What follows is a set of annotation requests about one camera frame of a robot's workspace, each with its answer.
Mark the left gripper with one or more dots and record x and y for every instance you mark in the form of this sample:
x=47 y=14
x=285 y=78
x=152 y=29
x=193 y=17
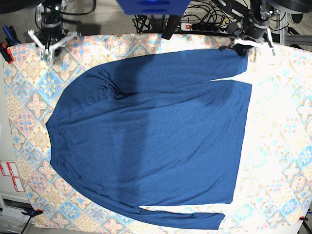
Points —
x=254 y=31

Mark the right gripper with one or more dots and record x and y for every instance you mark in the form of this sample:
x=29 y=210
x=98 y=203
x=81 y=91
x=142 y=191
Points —
x=51 y=34

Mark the blue long-sleeve T-shirt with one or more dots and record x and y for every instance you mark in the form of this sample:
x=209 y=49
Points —
x=154 y=130

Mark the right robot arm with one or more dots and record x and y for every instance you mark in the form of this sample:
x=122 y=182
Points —
x=50 y=12

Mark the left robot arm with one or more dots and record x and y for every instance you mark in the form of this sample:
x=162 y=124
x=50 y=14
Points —
x=258 y=11

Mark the black red table clamp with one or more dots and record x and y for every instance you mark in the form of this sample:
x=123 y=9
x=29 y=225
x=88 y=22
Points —
x=10 y=40

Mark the white power strip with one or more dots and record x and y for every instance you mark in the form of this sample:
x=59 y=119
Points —
x=202 y=27

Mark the red white labels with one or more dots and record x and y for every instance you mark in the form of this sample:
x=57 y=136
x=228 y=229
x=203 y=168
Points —
x=9 y=176

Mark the patterned tile tablecloth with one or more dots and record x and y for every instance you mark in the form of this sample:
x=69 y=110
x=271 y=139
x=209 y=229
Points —
x=275 y=177

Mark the orange corner clamp left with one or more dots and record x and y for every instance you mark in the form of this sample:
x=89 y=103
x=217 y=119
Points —
x=31 y=213

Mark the orange corner clamp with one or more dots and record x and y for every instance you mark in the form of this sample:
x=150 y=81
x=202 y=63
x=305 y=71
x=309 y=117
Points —
x=31 y=213
x=303 y=218

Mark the orange corner clamp right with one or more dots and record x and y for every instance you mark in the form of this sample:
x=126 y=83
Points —
x=303 y=218

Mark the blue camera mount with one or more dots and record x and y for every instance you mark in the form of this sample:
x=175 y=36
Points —
x=154 y=7

